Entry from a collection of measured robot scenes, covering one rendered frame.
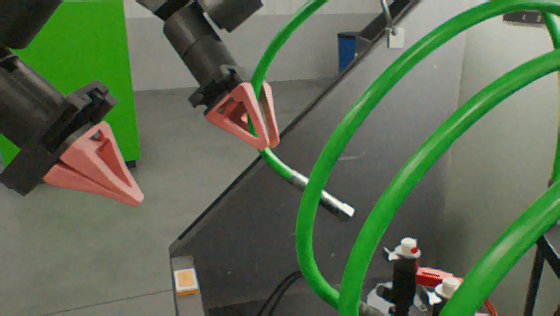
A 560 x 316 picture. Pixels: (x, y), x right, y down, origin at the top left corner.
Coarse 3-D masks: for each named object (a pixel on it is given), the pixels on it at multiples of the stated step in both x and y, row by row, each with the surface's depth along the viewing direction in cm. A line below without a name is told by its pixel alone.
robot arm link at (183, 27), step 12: (192, 0) 58; (180, 12) 58; (192, 12) 58; (204, 12) 62; (168, 24) 58; (180, 24) 57; (192, 24) 57; (204, 24) 58; (216, 24) 58; (168, 36) 59; (180, 36) 57; (192, 36) 57; (204, 36) 57; (216, 36) 59; (180, 48) 58
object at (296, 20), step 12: (312, 0) 52; (324, 0) 51; (300, 12) 52; (312, 12) 52; (540, 12) 50; (288, 24) 53; (300, 24) 53; (552, 24) 50; (276, 36) 53; (288, 36) 53; (552, 36) 51; (276, 48) 54; (264, 60) 54; (264, 72) 55; (252, 84) 55; (252, 132) 57; (264, 156) 58; (276, 156) 59; (276, 168) 59; (288, 168) 59; (552, 168) 56; (552, 180) 56
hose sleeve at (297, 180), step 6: (294, 174) 59; (300, 174) 60; (288, 180) 59; (294, 180) 59; (300, 180) 59; (306, 180) 59; (294, 186) 59; (300, 186) 59; (324, 192) 60; (324, 198) 59; (330, 198) 60; (324, 204) 60; (330, 204) 60; (336, 204) 60; (330, 210) 60; (336, 210) 60
